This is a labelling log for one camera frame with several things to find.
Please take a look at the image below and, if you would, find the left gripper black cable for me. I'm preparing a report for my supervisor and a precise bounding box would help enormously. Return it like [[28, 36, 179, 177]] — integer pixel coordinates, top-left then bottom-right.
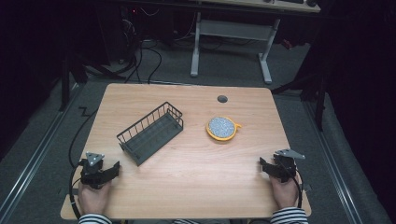
[[67, 159, 87, 220]]

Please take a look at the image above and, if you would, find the black metal stand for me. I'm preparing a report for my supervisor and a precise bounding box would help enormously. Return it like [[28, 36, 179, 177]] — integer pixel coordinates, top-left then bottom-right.
[[270, 55, 330, 132], [58, 52, 125, 112]]

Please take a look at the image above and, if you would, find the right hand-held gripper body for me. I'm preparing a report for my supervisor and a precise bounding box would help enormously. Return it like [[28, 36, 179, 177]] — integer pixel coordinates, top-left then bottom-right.
[[271, 148, 306, 184]]

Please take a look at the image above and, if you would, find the person's right hand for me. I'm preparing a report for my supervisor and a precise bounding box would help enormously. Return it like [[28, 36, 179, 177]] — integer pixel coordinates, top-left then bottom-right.
[[268, 173, 300, 210]]

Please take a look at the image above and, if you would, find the bundle of black cables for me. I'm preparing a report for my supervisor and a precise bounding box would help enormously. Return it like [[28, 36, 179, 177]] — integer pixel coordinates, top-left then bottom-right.
[[120, 12, 163, 85]]

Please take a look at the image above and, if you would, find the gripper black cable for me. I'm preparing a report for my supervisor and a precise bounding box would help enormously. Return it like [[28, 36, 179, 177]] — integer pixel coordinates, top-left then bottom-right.
[[291, 169, 304, 209], [67, 159, 87, 220]]

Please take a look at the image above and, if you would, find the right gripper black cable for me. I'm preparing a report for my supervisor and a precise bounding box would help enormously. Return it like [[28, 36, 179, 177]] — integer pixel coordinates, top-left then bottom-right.
[[291, 169, 304, 209]]

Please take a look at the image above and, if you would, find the black wire basket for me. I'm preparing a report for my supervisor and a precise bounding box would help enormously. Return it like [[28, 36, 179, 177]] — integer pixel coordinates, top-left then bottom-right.
[[116, 101, 185, 167]]

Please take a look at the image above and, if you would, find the yellow round speckled scrubber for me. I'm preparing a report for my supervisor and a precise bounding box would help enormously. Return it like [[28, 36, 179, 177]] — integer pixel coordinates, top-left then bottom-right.
[[205, 115, 243, 142]]

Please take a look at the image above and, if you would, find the white frame desk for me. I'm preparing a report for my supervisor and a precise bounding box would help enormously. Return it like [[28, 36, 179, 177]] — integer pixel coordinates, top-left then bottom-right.
[[190, 0, 322, 85]]

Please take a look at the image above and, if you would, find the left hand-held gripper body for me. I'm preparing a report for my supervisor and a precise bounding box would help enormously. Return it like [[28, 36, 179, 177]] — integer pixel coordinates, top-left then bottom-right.
[[79, 151, 108, 190]]

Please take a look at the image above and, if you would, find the metal floor rail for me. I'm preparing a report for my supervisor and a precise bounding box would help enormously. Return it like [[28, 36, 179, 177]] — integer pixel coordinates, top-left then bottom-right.
[[0, 83, 80, 218], [303, 101, 365, 224]]

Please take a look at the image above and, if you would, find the black floor cable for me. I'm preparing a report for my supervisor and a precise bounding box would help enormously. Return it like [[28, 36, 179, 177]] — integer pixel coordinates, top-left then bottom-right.
[[67, 105, 99, 169]]

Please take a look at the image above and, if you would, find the person's left hand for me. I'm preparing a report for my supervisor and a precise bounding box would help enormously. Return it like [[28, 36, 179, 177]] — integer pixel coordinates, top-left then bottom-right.
[[77, 180, 113, 217]]

